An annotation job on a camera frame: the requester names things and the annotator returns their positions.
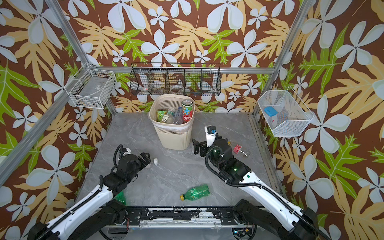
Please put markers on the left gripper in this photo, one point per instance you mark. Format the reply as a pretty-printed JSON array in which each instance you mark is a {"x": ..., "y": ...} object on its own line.
[{"x": 147, "y": 159}]

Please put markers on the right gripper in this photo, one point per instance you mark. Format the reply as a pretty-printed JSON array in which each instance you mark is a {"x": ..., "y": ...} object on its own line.
[{"x": 197, "y": 148}]

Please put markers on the clear bottle red label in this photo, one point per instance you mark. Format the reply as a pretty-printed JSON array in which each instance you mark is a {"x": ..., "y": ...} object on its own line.
[{"x": 238, "y": 149}]

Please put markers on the dark green soda bottle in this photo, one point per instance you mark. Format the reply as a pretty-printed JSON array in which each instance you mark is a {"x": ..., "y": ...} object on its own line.
[{"x": 121, "y": 198}]

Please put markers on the green soda bottle yellow cap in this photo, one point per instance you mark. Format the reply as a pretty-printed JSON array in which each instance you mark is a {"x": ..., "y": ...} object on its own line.
[{"x": 196, "y": 193}]

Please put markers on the green yellow juice bottle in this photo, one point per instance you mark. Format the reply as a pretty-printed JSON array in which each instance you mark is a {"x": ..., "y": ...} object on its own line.
[{"x": 160, "y": 114}]

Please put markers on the clear blue cap water bottle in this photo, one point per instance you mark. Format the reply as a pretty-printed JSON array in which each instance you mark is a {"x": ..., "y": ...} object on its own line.
[{"x": 178, "y": 117}]

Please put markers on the white green label bottle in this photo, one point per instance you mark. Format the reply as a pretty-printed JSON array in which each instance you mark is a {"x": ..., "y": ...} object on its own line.
[{"x": 169, "y": 116}]

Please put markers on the red label drink bottle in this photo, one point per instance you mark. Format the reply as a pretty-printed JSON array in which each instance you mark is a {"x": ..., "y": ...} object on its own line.
[{"x": 188, "y": 110}]

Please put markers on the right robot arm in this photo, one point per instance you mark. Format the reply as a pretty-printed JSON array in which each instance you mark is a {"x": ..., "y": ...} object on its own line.
[{"x": 279, "y": 216}]

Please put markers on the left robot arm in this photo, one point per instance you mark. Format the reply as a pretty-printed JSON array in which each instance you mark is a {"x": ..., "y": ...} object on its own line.
[{"x": 65, "y": 225}]

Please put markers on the beige plastic waste bin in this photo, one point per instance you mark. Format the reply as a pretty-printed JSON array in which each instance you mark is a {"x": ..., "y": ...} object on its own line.
[{"x": 174, "y": 137}]

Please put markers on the blue object in basket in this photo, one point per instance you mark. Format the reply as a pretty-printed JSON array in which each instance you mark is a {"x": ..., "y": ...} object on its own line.
[{"x": 270, "y": 111}]

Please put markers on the white mesh basket right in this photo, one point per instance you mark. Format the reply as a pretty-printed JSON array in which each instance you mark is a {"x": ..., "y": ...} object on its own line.
[{"x": 293, "y": 116}]

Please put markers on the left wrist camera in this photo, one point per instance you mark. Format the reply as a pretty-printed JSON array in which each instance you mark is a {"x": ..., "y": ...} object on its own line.
[{"x": 125, "y": 151}]

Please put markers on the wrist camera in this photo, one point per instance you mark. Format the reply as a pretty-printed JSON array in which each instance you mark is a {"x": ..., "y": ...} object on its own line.
[
  {"x": 211, "y": 134},
  {"x": 125, "y": 151}
]

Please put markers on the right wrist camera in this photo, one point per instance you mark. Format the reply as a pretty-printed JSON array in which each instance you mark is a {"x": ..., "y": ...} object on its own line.
[{"x": 211, "y": 134}]

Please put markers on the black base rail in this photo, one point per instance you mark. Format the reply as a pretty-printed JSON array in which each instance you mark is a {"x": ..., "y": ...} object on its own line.
[{"x": 178, "y": 217}]

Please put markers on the black wire wall basket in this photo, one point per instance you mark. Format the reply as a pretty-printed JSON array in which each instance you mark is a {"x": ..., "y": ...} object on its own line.
[{"x": 188, "y": 79}]

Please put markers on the white wire basket left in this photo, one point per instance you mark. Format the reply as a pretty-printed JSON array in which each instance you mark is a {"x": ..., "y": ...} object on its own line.
[{"x": 91, "y": 87}]

